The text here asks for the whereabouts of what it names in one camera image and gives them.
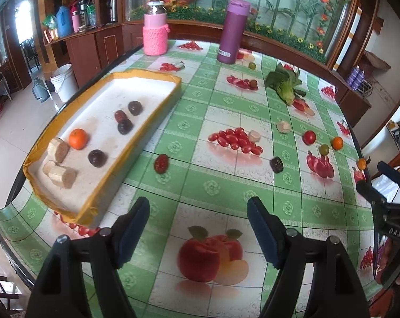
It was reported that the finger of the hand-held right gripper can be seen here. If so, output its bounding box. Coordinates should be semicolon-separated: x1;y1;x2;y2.
355;179;388;209
377;161;400;189

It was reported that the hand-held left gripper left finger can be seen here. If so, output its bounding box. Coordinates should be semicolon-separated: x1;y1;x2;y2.
25;197;151;318

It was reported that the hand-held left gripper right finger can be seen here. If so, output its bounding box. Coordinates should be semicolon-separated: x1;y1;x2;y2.
246;197;369;318

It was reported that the yellow-rimmed white foam tray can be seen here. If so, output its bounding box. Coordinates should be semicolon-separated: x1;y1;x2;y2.
23;69;182;230

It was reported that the white plastic bag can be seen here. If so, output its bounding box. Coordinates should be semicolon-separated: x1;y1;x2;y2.
369;169;400;206

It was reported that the black bag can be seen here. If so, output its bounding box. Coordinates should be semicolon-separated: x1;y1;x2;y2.
386;121;400;144

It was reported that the person's red clothing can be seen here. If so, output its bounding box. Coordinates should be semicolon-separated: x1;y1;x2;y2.
369;238;400;318

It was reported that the low brown wooden cabinet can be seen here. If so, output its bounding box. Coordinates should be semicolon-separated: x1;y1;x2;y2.
332;50;373;133

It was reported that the green fruit-print tablecloth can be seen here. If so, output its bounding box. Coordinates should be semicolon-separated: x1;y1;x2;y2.
0;38;383;318

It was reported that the red strawberry on table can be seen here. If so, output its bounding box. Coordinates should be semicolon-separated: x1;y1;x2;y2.
154;154;169;174

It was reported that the green bok choy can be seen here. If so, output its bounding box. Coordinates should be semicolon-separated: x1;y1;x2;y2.
264;63;307;106

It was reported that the brown wooden chair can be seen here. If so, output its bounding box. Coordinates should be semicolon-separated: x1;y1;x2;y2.
0;272;18;308

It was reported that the white plastic bucket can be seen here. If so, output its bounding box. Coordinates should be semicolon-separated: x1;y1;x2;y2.
50;64;79;103

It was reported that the grey kettle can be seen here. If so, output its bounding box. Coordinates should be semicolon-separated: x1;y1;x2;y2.
32;77;50;103

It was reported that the pink knit-sleeved bottle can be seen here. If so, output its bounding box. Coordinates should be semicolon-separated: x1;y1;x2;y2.
142;1;171;56

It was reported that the purple thermos bottle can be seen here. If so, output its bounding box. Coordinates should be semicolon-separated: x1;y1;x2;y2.
216;0;251;64

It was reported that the dark dining chair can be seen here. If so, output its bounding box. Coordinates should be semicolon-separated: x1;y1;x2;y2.
19;38;42;73

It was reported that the blue thermos jug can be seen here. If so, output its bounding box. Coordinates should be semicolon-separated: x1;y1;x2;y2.
56;6;73;38

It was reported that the black thermos flask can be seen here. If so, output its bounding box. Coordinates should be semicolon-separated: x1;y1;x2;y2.
77;0;91;27

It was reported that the flower wall mural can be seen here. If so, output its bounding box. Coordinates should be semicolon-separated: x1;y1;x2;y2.
125;0;356;63

